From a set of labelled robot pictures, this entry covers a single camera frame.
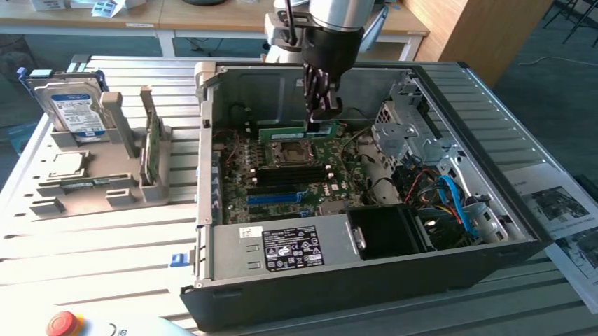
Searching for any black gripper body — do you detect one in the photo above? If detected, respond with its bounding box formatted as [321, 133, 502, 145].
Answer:
[301, 27, 366, 76]

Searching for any green RAM stick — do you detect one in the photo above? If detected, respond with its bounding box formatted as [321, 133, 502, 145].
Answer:
[258, 120, 339, 141]
[39, 174, 136, 190]

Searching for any black RAM slot bank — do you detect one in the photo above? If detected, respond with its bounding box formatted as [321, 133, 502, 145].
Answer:
[251, 165, 334, 187]

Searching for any green motherboard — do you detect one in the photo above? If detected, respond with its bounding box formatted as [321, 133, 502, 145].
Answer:
[213, 120, 375, 225]

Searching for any CPU socket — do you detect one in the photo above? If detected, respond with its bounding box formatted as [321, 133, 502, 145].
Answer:
[265, 139, 319, 168]

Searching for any silver metal disk bay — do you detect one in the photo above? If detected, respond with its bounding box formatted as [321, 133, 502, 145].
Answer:
[371, 79, 512, 243]

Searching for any blue expansion slot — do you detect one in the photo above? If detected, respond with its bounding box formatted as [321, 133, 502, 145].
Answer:
[246, 192, 301, 207]

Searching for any wooden cabinet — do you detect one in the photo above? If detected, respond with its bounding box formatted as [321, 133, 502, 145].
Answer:
[402, 0, 557, 89]

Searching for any green graphics card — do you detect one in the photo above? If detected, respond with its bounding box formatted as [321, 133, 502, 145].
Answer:
[139, 113, 166, 186]

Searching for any black fan shroud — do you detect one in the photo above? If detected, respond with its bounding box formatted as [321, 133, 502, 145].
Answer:
[345, 205, 439, 262]

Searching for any grey power supply unit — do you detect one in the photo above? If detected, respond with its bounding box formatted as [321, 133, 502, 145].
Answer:
[209, 214, 362, 281]

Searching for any grey parts rack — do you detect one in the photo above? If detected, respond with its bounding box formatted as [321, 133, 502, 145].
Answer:
[30, 85, 175, 222]

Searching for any hard disk with blue label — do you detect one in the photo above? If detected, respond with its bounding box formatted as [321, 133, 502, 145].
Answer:
[34, 81, 107, 141]

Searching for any black chair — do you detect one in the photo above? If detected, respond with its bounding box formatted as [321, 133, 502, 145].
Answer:
[544, 0, 598, 45]

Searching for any blue plastic clip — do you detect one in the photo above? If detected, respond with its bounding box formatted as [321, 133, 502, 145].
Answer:
[170, 252, 192, 270]

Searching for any silver CPU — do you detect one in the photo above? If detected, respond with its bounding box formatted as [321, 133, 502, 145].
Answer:
[51, 151, 91, 176]

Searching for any black open PC case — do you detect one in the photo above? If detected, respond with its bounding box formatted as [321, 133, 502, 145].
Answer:
[179, 61, 557, 333]

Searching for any printed paper sheet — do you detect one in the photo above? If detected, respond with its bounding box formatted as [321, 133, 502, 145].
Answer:
[501, 163, 598, 314]

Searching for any blue disk caddy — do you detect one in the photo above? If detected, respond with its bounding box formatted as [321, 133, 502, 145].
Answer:
[16, 67, 111, 106]

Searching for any white cardboard box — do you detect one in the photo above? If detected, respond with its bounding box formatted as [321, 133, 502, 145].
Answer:
[30, 0, 72, 11]

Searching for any white teach pendant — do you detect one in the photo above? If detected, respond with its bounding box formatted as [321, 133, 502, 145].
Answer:
[42, 311, 198, 336]

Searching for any red emergency stop button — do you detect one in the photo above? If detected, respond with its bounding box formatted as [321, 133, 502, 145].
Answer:
[46, 310, 86, 336]

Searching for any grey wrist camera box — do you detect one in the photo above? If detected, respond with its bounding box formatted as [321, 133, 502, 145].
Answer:
[263, 12, 310, 47]

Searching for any red and black wire bundle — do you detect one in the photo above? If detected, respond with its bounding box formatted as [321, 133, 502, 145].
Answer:
[401, 167, 469, 218]

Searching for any blue SATA wire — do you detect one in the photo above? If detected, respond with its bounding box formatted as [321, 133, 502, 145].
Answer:
[435, 174, 482, 243]

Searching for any wooden desk with white frame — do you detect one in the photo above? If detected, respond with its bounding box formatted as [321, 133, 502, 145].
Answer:
[0, 0, 431, 63]

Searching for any white floor cable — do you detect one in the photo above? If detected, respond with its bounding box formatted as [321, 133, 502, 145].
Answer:
[517, 55, 598, 68]

